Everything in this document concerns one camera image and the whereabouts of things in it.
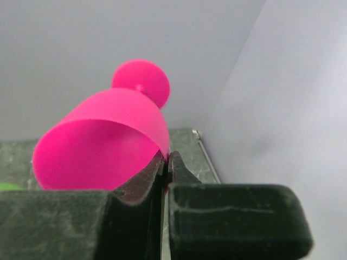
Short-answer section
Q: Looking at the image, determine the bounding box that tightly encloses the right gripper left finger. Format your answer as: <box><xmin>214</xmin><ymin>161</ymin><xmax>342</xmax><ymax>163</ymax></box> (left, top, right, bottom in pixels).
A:
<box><xmin>1</xmin><ymin>155</ymin><xmax>165</xmax><ymax>259</ymax></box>

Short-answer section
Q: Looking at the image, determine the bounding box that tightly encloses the green plastic wine glass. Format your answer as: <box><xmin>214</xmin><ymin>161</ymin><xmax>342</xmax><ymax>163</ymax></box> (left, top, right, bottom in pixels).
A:
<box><xmin>0</xmin><ymin>183</ymin><xmax>24</xmax><ymax>192</ymax></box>

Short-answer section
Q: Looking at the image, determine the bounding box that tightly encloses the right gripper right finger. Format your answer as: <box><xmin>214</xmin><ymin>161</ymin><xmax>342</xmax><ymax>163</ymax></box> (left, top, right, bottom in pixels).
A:
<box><xmin>168</xmin><ymin>151</ymin><xmax>313</xmax><ymax>259</ymax></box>

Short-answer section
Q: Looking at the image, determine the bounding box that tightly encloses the pink plastic wine glass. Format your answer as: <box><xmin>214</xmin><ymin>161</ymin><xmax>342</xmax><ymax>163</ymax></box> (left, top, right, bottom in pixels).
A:
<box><xmin>32</xmin><ymin>59</ymin><xmax>170</xmax><ymax>191</ymax></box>

